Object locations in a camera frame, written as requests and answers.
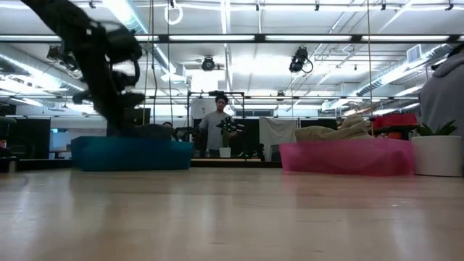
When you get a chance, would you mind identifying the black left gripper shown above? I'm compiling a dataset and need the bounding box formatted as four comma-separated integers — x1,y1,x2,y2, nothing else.
71,88,146,138

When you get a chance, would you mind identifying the blue denim cap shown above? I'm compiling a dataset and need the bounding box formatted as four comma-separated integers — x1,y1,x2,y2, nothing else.
119,123,175,141

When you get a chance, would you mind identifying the beige cotton cap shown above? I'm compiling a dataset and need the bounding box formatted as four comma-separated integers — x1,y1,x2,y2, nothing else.
294,114,375,144

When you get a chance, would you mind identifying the blue plastic bin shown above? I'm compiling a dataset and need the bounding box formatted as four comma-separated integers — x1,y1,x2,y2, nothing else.
70,136,194,172

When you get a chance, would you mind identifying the black partition panel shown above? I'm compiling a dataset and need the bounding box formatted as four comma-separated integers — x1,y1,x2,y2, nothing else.
193,118,260,159
7,117,51,160

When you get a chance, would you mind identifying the white box cabinet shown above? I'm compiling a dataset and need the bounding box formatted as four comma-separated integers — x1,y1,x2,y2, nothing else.
191,98,218,119

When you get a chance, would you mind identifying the small potted plant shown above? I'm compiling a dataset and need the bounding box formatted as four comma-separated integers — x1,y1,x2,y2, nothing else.
216,116,237,159

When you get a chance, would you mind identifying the white hanging cloth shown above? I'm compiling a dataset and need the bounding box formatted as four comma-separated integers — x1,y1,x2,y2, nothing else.
259,116,299,161

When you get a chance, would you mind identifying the pink plastic bin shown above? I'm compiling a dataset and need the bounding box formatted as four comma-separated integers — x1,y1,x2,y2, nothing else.
278,137,415,178

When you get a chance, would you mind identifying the red box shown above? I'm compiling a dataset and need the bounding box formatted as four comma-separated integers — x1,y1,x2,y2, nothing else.
373,112,418,130

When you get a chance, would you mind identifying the white ceiling air vent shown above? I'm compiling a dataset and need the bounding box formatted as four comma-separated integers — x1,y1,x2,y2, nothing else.
406,43,423,63

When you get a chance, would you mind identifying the large white plant pot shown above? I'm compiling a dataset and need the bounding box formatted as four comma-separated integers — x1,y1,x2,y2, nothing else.
410,135,464,178

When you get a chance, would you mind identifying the green leafy plant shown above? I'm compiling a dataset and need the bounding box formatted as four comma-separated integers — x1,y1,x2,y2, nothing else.
415,119,459,137

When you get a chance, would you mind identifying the black ceiling camera cluster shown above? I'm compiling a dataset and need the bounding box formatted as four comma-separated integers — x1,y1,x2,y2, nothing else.
46,45,83,73

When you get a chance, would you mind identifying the silver ceiling duct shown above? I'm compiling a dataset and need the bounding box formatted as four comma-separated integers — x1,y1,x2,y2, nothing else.
0,43,123,108

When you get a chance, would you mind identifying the round black ceiling camera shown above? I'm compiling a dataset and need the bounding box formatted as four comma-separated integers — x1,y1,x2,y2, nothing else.
200,56,225,73

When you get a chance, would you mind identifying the white hanging ring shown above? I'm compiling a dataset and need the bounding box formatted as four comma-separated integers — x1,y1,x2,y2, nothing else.
164,2,185,26

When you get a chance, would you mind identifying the black overhead frame bar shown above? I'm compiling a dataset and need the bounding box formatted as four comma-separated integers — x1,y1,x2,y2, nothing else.
0,33,464,44

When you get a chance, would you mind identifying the black ceiling camera with cable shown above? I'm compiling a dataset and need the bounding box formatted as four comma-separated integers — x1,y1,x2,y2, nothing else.
289,46,315,74

